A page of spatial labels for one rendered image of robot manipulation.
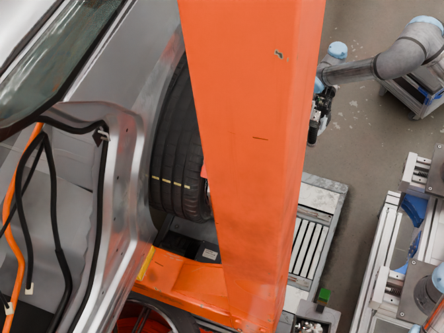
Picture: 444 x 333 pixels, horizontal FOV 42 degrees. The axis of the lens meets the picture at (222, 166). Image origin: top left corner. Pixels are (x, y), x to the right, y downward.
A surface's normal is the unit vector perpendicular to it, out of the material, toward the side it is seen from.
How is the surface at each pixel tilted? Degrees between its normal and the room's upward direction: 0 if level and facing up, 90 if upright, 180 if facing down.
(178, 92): 8
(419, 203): 0
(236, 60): 90
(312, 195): 0
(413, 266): 0
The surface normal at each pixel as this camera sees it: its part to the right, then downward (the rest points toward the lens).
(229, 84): -0.36, 0.83
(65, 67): 0.83, 0.04
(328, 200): -0.06, -0.48
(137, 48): 0.91, 0.21
